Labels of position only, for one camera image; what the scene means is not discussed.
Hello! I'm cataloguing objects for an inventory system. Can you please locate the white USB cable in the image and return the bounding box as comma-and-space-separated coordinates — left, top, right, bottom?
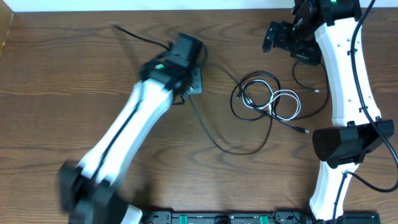
241, 79, 302, 122

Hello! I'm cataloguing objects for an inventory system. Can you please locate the black USB cable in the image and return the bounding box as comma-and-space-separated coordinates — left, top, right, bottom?
229, 71, 310, 134
187, 60, 330, 156

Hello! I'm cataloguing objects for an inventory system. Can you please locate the black left camera cable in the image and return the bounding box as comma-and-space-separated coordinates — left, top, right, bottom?
93, 24, 175, 184

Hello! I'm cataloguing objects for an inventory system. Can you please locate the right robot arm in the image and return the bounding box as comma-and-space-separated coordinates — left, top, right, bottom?
262, 0, 394, 223

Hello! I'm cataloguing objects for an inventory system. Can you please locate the black right camera cable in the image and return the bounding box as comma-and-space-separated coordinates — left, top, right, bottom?
332, 0, 398, 224

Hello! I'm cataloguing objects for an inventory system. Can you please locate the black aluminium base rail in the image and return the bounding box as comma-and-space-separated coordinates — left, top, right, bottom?
136, 210, 381, 224

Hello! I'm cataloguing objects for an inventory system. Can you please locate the black camera cable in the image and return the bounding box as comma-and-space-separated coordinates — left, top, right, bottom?
332, 0, 398, 224
93, 24, 175, 184

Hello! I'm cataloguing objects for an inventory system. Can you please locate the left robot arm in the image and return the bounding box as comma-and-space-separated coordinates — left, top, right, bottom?
59, 33, 207, 223

